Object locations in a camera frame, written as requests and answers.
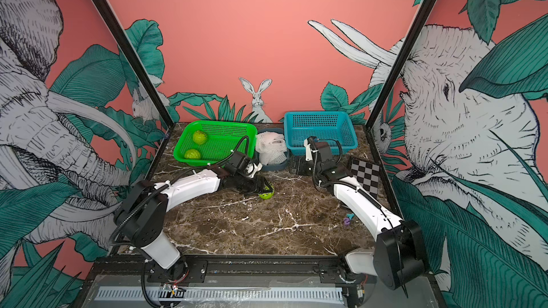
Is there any green custard apple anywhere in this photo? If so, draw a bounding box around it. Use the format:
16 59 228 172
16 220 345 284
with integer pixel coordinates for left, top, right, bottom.
192 130 208 145
184 148 202 160
258 183 275 200

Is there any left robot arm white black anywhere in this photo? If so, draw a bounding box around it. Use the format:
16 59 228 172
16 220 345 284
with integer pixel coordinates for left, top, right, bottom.
108 168 274 270

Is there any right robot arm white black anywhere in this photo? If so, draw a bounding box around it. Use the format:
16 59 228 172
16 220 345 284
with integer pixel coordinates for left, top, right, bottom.
304 137 430 290

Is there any stack of white foam nets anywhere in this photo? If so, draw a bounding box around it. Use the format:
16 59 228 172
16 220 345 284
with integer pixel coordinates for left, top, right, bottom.
255 131 288 166

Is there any green custard apple front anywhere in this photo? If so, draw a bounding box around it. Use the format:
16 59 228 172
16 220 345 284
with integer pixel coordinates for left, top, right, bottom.
184 148 202 160

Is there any dark blue small bin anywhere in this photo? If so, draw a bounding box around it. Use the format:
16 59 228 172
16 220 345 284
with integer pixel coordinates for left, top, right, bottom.
255 128 289 171

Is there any black white checkerboard plate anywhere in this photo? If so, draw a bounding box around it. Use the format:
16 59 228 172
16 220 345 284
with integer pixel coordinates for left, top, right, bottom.
348 157 380 199

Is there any bright green plastic basket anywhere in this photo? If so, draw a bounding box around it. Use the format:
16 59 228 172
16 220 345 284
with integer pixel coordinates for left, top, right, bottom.
173 121 258 166

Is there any teal plastic basket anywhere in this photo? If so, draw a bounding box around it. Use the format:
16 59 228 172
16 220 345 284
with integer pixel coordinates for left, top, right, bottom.
283 111 358 156

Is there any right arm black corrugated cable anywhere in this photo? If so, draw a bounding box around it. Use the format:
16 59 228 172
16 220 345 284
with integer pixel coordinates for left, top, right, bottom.
311 137 343 189

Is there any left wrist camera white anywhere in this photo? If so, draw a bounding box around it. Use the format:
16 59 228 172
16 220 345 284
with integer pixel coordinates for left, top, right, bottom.
243 162 263 178

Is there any black front mounting rail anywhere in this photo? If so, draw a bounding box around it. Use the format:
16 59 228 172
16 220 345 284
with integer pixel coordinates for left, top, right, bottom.
87 254 433 285

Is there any white slotted cable duct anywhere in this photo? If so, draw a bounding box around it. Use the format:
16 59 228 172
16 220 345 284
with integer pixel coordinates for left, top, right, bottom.
93 287 345 305

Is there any black left frame post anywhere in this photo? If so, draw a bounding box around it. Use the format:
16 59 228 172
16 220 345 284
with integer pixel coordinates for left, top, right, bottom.
91 0 175 128

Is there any black frame post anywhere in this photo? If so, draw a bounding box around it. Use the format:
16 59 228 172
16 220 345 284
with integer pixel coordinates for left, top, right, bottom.
365 0 437 131
91 0 175 128

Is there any black right frame post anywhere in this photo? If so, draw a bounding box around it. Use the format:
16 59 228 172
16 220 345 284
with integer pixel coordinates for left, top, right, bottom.
365 0 437 131

